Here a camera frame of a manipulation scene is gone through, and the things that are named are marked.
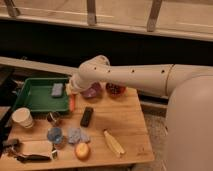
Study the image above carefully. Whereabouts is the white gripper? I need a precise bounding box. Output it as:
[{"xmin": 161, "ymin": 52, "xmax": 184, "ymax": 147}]
[{"xmin": 65, "ymin": 74, "xmax": 88, "ymax": 99}]

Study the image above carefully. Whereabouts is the orange red pepper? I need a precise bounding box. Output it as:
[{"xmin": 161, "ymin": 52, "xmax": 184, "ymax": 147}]
[{"xmin": 69, "ymin": 95, "xmax": 75, "ymax": 112}]

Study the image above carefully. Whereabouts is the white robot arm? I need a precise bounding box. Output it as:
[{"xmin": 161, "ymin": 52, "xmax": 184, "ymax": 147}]
[{"xmin": 70, "ymin": 55, "xmax": 213, "ymax": 171}]

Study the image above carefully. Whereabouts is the small metal cup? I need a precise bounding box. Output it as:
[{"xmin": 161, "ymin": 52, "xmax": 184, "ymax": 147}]
[{"xmin": 46, "ymin": 112, "xmax": 60, "ymax": 126}]

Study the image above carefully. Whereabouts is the blue glass cup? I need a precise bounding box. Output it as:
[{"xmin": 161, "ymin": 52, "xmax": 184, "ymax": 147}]
[{"xmin": 47, "ymin": 127, "xmax": 63, "ymax": 144}]

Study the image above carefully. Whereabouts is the white paper cup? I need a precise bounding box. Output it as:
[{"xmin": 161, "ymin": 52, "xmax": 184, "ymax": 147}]
[{"xmin": 12, "ymin": 107, "xmax": 34, "ymax": 128}]

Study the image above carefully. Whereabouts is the grey sponge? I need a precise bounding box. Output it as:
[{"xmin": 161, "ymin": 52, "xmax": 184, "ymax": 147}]
[{"xmin": 51, "ymin": 83, "xmax": 63, "ymax": 98}]

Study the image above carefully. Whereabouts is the green plastic tray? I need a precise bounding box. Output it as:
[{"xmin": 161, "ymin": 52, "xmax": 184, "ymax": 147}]
[{"xmin": 12, "ymin": 77, "xmax": 69, "ymax": 113}]

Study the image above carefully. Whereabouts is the purple bowl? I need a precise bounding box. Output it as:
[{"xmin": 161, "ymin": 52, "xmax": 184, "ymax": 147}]
[{"xmin": 81, "ymin": 82, "xmax": 102, "ymax": 98}]

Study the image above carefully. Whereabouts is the black rectangular block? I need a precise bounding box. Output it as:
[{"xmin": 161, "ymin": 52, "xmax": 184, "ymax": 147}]
[{"xmin": 80, "ymin": 107, "xmax": 94, "ymax": 127}]

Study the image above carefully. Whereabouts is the dark red bowl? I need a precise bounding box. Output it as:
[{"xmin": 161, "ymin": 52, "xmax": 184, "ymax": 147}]
[{"xmin": 105, "ymin": 83, "xmax": 126, "ymax": 97}]

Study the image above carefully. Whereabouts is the blue crumpled cloth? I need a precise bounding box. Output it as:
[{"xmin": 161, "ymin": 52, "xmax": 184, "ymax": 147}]
[{"xmin": 68, "ymin": 128, "xmax": 90, "ymax": 144}]

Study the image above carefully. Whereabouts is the yellow round fruit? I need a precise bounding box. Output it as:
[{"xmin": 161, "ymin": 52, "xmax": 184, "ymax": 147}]
[{"xmin": 75, "ymin": 143, "xmax": 90, "ymax": 160}]

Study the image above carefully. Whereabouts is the wooden cutting board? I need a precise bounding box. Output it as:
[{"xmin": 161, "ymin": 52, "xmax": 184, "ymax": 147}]
[{"xmin": 21, "ymin": 141, "xmax": 52, "ymax": 156}]

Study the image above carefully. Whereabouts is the black handled brush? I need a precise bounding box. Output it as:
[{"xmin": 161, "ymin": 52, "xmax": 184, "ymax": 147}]
[{"xmin": 16, "ymin": 154, "xmax": 51, "ymax": 163}]

